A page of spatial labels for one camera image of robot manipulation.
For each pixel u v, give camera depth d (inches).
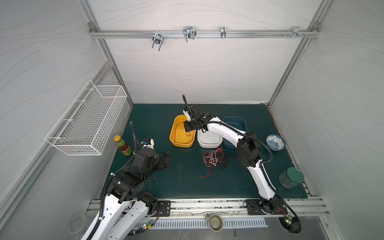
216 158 34.1
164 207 28.9
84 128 26.6
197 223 27.7
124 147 33.1
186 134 40.0
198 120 28.2
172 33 29.9
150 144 24.5
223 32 30.8
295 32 30.1
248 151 22.5
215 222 27.4
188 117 30.0
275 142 38.4
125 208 17.3
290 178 28.9
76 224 22.5
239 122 41.0
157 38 31.1
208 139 39.0
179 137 39.7
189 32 30.1
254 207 27.4
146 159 19.3
